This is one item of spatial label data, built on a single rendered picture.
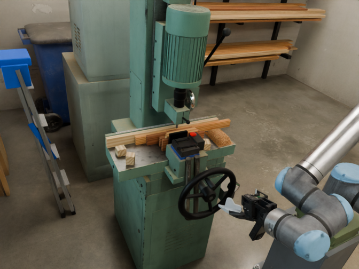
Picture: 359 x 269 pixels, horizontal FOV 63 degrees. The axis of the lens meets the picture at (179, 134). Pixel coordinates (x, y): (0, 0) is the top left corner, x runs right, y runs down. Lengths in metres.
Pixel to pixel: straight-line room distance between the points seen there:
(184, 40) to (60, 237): 1.56
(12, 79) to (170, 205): 1.02
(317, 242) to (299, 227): 0.06
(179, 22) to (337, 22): 3.84
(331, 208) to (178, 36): 0.79
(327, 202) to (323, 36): 4.14
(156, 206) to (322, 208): 0.81
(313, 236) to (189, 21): 0.82
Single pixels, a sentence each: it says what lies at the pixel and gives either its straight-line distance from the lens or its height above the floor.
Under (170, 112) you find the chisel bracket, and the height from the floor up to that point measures 1.03.
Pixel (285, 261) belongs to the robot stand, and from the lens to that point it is 1.92.
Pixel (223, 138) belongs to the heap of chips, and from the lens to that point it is 1.47.
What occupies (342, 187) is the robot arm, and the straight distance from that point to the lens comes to 1.55.
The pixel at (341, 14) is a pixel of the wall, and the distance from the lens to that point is 4.84.
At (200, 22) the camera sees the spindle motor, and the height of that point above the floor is 1.47.
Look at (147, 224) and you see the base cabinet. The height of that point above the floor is 0.51.
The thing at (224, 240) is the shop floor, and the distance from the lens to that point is 2.22.
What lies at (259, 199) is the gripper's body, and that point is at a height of 1.03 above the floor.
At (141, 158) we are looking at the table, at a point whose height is 0.90.
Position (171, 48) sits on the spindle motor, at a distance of 1.23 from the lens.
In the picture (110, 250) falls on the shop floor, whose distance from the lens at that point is 2.11.
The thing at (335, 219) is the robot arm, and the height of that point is 1.11.
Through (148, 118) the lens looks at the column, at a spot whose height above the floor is 0.92.
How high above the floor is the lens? 1.72
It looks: 33 degrees down
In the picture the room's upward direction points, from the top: 6 degrees clockwise
